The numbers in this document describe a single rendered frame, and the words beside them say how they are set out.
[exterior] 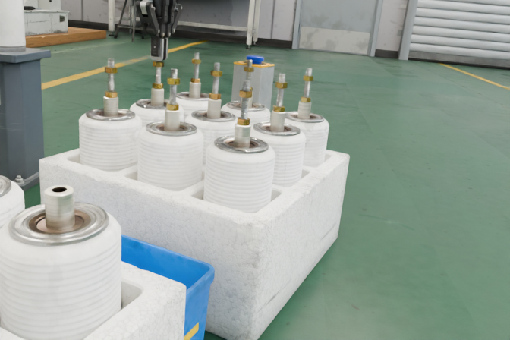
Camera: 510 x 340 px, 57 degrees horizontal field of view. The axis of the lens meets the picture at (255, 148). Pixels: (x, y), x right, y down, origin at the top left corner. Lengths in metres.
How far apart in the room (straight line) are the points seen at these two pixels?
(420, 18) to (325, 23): 1.09
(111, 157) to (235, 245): 0.25
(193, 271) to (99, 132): 0.26
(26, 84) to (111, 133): 0.43
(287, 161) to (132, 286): 0.34
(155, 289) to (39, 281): 0.11
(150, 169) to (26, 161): 0.53
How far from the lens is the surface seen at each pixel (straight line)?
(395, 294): 0.85
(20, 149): 1.16
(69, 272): 0.39
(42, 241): 0.39
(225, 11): 5.99
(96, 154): 0.75
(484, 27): 6.19
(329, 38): 5.91
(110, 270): 0.41
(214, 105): 0.79
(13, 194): 0.49
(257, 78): 1.04
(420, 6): 5.98
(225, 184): 0.62
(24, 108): 1.14
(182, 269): 0.63
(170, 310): 0.45
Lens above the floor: 0.43
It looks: 17 degrees down
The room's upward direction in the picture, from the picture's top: 5 degrees clockwise
